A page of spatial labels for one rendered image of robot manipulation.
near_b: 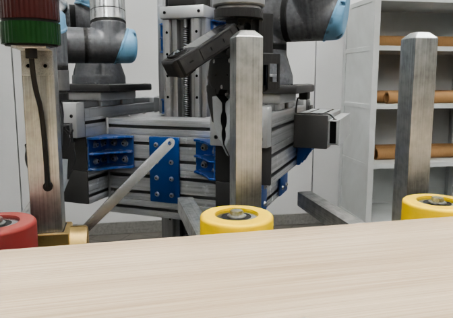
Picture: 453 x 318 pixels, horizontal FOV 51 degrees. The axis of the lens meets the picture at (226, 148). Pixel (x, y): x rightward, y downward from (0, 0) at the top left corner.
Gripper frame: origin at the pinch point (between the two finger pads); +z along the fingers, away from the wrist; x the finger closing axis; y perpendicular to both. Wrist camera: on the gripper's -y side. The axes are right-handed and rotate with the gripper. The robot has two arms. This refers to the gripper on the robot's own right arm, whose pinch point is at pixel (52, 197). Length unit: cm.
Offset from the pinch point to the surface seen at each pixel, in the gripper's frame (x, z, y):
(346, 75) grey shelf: -168, -25, 212
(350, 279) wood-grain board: -30, -7, -62
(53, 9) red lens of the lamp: -7, -30, -40
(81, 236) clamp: -8.0, -3.7, -35.6
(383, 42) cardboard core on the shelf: -186, -47, 195
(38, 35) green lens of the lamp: -5.2, -27.1, -41.4
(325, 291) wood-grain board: -27, -7, -63
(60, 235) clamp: -5.7, -4.2, -36.4
